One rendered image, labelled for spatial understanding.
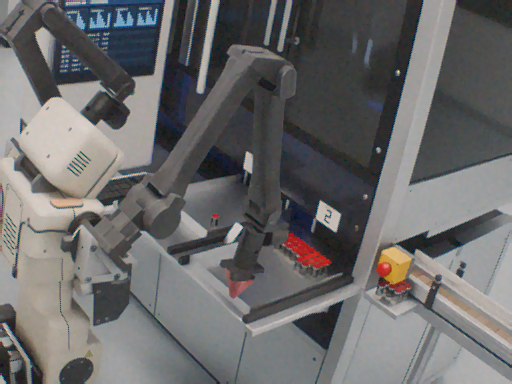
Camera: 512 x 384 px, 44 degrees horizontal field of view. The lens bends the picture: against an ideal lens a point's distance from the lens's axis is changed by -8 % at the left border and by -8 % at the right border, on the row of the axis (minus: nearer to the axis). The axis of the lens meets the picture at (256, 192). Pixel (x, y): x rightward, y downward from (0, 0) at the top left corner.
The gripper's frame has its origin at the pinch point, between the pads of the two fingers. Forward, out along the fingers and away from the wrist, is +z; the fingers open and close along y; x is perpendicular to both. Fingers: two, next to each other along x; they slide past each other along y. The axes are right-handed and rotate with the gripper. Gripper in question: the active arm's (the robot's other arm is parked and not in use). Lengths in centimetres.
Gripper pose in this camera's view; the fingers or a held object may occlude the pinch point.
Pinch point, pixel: (232, 294)
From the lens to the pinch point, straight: 174.1
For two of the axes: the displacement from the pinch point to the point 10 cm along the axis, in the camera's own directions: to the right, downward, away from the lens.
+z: -3.0, 8.9, 3.4
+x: -6.4, -4.5, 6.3
